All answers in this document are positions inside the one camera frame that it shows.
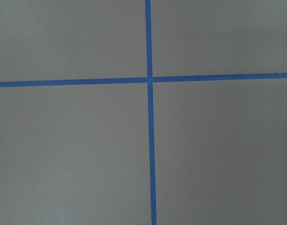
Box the blue tape line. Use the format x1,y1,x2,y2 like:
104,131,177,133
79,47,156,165
144,0,157,225
0,72,287,88

